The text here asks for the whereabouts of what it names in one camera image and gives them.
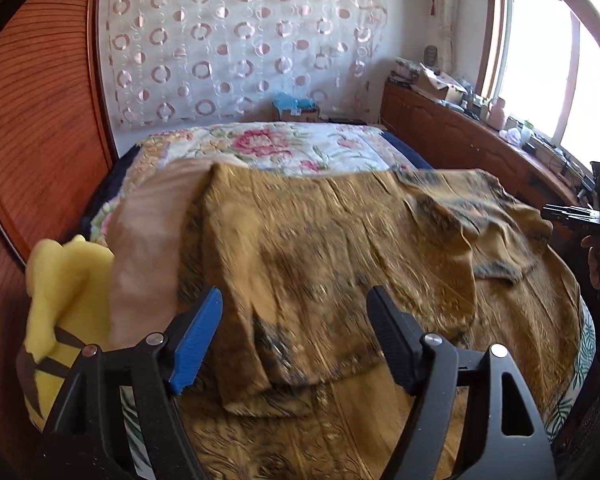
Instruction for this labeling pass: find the floral quilt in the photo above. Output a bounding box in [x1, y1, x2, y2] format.
[87, 122, 408, 241]

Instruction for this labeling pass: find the person's right hand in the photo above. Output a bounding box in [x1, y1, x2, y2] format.
[581, 232, 600, 291]

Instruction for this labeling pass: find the tied pale window curtain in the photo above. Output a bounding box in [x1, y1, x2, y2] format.
[420, 0, 456, 76]

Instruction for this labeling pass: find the open cardboard box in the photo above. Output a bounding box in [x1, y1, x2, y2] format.
[417, 66, 468, 103]

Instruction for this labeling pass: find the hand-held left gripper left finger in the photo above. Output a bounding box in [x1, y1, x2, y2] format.
[35, 286, 224, 480]

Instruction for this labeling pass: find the golden patterned shirt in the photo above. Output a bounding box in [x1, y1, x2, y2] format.
[177, 162, 581, 480]

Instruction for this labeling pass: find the long low wooden cabinet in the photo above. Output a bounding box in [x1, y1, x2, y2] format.
[380, 80, 596, 211]

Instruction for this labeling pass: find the patterned fabric bundle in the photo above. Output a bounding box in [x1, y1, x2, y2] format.
[392, 57, 423, 85]

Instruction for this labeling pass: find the blue plastic bag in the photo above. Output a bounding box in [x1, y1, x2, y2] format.
[272, 91, 316, 111]

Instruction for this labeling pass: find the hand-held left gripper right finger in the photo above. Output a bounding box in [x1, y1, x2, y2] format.
[366, 285, 553, 480]

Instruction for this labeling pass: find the wooden-framed window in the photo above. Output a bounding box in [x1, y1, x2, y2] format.
[480, 0, 600, 161]

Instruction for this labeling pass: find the small cardboard box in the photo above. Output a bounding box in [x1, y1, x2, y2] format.
[279, 105, 321, 123]

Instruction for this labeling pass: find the circle-patterned sheer curtain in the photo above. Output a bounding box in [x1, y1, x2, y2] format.
[99, 0, 388, 131]

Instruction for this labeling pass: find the leaf print bedsheet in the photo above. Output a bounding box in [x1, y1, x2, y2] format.
[117, 300, 598, 480]

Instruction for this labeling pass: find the yellow plush toy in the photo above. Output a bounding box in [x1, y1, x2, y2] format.
[17, 234, 116, 433]

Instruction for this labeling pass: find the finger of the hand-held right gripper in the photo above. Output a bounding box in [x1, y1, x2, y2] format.
[541, 204, 600, 225]

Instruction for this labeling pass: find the wooden sliding-door wardrobe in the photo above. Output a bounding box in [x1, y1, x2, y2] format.
[0, 0, 118, 461]

